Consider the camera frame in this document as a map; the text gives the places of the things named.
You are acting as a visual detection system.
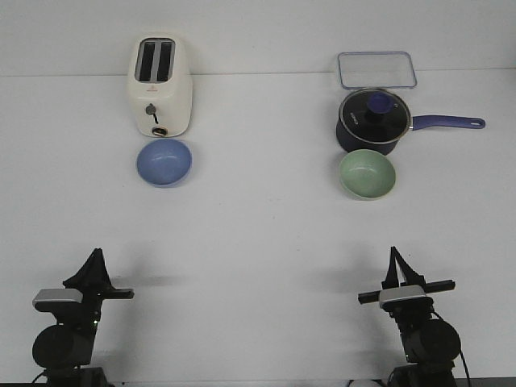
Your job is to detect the green bowl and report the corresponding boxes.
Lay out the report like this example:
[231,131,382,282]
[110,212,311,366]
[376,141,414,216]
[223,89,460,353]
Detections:
[338,149,397,200]

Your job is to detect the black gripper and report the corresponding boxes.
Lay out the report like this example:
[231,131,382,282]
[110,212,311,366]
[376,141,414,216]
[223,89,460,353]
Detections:
[357,246,456,310]
[63,248,135,323]

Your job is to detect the clear plastic container blue rim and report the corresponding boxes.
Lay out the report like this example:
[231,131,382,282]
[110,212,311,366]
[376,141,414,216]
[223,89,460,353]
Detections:
[337,51,418,90]

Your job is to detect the blue bowl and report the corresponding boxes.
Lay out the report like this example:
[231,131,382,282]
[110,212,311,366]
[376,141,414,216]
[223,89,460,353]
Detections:
[135,139,194,188]

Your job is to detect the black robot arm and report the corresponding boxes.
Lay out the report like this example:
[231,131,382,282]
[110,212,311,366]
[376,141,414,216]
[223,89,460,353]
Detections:
[357,246,465,386]
[31,248,134,386]

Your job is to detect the glass pot lid blue knob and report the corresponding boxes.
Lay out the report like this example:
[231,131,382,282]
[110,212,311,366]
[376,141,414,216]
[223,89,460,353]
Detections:
[339,89,411,144]

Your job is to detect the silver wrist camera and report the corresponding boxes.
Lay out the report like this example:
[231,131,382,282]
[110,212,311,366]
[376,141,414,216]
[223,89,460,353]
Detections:
[32,289,83,312]
[378,285,427,310]

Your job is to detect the dark blue saucepan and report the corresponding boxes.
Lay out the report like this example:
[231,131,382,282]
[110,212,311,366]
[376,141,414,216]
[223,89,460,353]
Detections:
[335,113,485,156]

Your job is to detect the cream two-slot toaster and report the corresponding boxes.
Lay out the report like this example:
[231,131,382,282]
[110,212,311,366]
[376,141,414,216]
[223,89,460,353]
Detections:
[127,33,193,137]

